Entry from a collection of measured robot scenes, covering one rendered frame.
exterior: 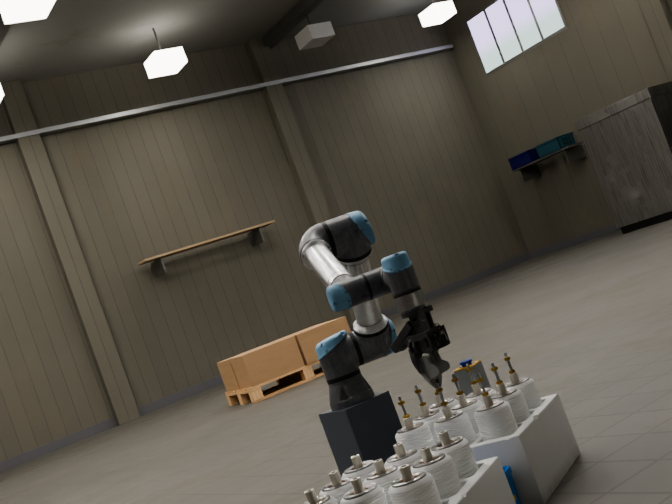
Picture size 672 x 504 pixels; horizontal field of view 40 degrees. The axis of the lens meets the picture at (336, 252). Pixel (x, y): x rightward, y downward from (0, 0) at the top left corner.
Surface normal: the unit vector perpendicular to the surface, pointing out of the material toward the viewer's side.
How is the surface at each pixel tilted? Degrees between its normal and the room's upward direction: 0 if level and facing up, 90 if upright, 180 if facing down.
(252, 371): 90
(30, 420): 90
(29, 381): 90
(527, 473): 90
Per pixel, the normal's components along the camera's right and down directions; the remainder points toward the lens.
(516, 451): -0.45, 0.13
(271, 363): 0.40, -0.18
